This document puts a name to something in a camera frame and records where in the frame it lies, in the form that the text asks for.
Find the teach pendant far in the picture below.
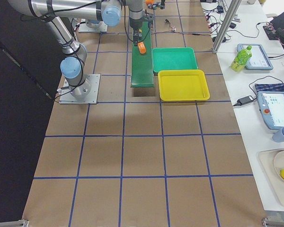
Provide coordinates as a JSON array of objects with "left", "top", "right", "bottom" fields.
[{"left": 237, "top": 44, "right": 274, "bottom": 71}]

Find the green tea bottle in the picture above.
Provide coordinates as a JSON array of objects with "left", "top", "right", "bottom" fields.
[{"left": 231, "top": 45, "right": 252, "bottom": 72}]

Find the yellow plastic tray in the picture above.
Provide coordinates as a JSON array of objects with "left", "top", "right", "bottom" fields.
[{"left": 158, "top": 70, "right": 210, "bottom": 102}]

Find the beige tray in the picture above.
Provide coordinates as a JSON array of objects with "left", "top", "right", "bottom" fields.
[{"left": 258, "top": 148, "right": 284, "bottom": 206}]

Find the beige plate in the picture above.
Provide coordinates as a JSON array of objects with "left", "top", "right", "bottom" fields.
[{"left": 273, "top": 150, "right": 284, "bottom": 181}]

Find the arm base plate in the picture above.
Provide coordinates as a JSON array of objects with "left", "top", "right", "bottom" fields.
[
  {"left": 58, "top": 74, "right": 101, "bottom": 105},
  {"left": 78, "top": 19, "right": 107, "bottom": 33}
]

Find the teach pendant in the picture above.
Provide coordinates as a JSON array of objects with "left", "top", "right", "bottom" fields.
[
  {"left": 257, "top": 91, "right": 284, "bottom": 130},
  {"left": 237, "top": 44, "right": 274, "bottom": 71}
]

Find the blue cup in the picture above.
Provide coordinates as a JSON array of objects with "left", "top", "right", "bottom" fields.
[{"left": 272, "top": 127, "right": 284, "bottom": 142}]

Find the red black power cable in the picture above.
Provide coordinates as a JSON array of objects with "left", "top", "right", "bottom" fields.
[{"left": 164, "top": 18, "right": 213, "bottom": 37}]

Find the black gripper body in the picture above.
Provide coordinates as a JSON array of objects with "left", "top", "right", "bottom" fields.
[{"left": 129, "top": 10, "right": 154, "bottom": 30}]

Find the orange 4680 battery cylinder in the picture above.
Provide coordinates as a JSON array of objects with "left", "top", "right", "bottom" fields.
[{"left": 138, "top": 42, "right": 147, "bottom": 54}]

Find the aluminium frame post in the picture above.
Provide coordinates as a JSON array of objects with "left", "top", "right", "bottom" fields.
[{"left": 212, "top": 0, "right": 241, "bottom": 53}]

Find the plaid cloth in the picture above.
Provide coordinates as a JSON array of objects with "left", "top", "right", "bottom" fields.
[{"left": 255, "top": 83, "right": 284, "bottom": 92}]

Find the green conveyor belt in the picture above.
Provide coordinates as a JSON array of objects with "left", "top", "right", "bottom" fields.
[{"left": 131, "top": 22, "right": 154, "bottom": 87}]

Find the green plastic tray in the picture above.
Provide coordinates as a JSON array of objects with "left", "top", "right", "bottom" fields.
[{"left": 152, "top": 47, "right": 198, "bottom": 74}]

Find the plain orange cylinder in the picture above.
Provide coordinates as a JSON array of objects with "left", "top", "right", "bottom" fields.
[{"left": 145, "top": 0, "right": 155, "bottom": 5}]

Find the teach pendant near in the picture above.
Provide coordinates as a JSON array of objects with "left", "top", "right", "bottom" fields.
[{"left": 257, "top": 91, "right": 284, "bottom": 130}]

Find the black power adapter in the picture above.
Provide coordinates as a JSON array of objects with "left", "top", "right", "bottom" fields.
[{"left": 233, "top": 96, "right": 257, "bottom": 107}]

